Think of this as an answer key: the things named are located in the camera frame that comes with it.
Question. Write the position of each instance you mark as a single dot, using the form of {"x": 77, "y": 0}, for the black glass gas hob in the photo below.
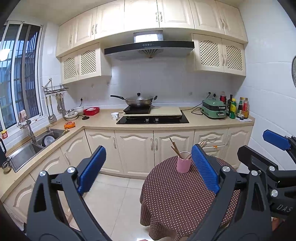
{"x": 173, "y": 120}

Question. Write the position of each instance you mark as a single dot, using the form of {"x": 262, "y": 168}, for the soy sauce bottle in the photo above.
{"x": 240, "y": 106}

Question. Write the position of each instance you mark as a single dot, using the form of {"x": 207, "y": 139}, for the grey round wall object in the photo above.
{"x": 294, "y": 71}

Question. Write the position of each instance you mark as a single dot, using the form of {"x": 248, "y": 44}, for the black induction cooker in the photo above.
{"x": 136, "y": 110}

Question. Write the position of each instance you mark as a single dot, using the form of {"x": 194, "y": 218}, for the person's right hand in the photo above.
{"x": 277, "y": 224}

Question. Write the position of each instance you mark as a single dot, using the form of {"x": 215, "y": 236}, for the red plastic basket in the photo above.
{"x": 91, "y": 112}

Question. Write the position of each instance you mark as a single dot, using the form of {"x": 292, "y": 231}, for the stack of bowls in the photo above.
{"x": 71, "y": 115}

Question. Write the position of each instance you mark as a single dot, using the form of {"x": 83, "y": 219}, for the pink cup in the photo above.
{"x": 183, "y": 164}

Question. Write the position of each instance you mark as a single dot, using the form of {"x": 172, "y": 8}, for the cream base cabinets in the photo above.
{"x": 134, "y": 150}

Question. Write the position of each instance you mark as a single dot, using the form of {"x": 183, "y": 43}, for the cream lattice-door cabinet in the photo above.
{"x": 219, "y": 54}
{"x": 101, "y": 62}

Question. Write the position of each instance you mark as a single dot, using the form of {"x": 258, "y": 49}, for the dark glass bottle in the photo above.
{"x": 229, "y": 106}

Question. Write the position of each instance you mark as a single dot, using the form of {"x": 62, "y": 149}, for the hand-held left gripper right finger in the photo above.
{"x": 204, "y": 169}

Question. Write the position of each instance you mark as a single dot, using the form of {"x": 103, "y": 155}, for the barred sliding window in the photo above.
{"x": 20, "y": 74}

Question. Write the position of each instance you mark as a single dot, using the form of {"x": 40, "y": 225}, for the steel sink faucet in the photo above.
{"x": 31, "y": 133}

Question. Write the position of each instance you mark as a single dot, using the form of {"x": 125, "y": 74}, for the glass wok lid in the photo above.
{"x": 138, "y": 97}

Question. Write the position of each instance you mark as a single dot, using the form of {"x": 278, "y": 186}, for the steel serving spoon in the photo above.
{"x": 63, "y": 112}

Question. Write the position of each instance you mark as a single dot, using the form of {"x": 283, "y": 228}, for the cream upper wall cabinets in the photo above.
{"x": 143, "y": 16}

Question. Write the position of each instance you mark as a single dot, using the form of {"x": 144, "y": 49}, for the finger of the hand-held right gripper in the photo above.
{"x": 256, "y": 157}
{"x": 276, "y": 139}

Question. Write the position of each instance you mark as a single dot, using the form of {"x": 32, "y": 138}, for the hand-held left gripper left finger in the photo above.
{"x": 92, "y": 170}

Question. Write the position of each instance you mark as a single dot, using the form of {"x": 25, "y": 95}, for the white mug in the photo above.
{"x": 115, "y": 116}

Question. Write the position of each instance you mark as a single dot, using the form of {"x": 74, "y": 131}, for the orange snack packet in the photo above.
{"x": 70, "y": 125}

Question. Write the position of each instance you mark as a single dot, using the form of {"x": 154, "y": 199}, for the green electric cooker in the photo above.
{"x": 212, "y": 110}

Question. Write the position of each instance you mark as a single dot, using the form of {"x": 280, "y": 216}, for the bundle of wooden chopsticks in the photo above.
{"x": 176, "y": 149}

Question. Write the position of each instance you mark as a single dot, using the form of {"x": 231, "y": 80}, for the small red jar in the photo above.
{"x": 4, "y": 134}

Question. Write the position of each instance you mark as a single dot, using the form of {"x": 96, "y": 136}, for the steel pot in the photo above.
{"x": 48, "y": 141}

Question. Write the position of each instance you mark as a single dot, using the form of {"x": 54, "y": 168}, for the wide cream cabinet drawer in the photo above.
{"x": 219, "y": 136}

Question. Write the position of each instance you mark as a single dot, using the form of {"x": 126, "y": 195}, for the wooden cutting board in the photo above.
{"x": 166, "y": 111}

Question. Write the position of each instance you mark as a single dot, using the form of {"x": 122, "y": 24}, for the orange sauce bottle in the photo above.
{"x": 246, "y": 110}

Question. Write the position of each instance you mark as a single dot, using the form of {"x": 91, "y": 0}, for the black range hood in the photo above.
{"x": 148, "y": 48}

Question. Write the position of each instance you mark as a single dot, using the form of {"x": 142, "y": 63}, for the stainless steel sink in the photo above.
{"x": 23, "y": 154}

